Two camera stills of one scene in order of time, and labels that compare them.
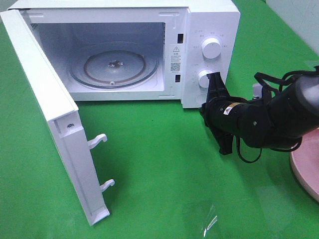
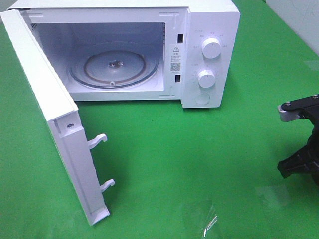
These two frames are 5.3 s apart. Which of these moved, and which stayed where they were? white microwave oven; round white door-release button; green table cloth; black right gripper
Moved: black right gripper
Stayed: white microwave oven; round white door-release button; green table cloth
